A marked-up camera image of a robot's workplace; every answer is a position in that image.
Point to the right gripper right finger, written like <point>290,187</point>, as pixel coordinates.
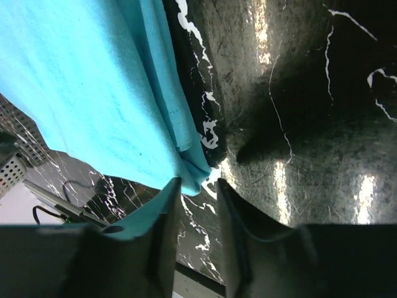
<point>264,258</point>

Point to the white laundry basket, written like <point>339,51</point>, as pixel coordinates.
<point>22,146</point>

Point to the cyan t shirt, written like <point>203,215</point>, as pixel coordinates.
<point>99,79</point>

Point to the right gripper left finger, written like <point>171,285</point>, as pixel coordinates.
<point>134,257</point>

